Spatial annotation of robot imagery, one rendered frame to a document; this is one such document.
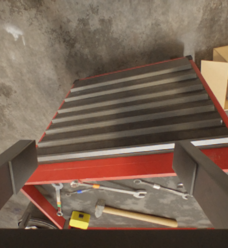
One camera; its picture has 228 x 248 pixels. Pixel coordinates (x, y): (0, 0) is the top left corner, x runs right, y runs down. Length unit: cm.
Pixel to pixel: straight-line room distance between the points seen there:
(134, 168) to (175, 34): 96
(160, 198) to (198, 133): 27
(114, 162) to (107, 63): 90
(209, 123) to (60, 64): 112
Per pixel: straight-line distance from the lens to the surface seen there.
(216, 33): 137
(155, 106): 73
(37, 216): 202
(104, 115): 77
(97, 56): 135
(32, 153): 17
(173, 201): 74
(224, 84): 124
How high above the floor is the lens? 125
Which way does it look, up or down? 50 degrees down
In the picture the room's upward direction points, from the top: 170 degrees counter-clockwise
